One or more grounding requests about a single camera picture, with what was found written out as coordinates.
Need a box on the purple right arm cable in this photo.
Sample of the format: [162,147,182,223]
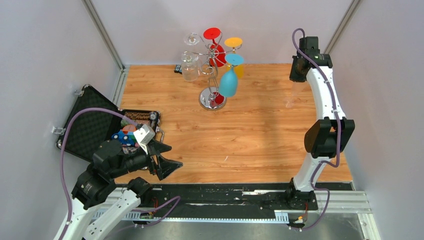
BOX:
[286,27,343,232]

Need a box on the small black clip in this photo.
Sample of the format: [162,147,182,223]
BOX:
[174,64,182,74]

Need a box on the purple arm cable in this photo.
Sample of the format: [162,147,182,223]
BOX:
[286,27,343,232]
[58,107,182,240]

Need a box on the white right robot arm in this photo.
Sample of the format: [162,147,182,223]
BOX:
[285,36,355,209]

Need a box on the clear hanging wine glass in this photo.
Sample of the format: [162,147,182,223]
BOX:
[181,32,200,82]

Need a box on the blue wine glass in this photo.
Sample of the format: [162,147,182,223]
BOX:
[218,53,245,98]

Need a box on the yellow wine glass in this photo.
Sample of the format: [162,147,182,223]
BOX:
[224,37,244,79]

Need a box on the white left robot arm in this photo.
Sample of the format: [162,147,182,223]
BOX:
[56,139,183,240]

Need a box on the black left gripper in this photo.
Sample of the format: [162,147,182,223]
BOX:
[110,137,184,179]

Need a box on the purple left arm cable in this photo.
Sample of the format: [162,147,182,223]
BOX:
[58,107,182,240]

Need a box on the clear champagne flute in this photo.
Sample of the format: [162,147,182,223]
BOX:
[285,82,304,108]

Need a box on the red wine glass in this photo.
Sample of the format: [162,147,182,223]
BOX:
[203,27,227,68]

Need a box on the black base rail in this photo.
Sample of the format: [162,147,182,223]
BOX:
[141,182,318,220]

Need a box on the chrome wine glass rack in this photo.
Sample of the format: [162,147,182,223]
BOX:
[196,34,231,111]

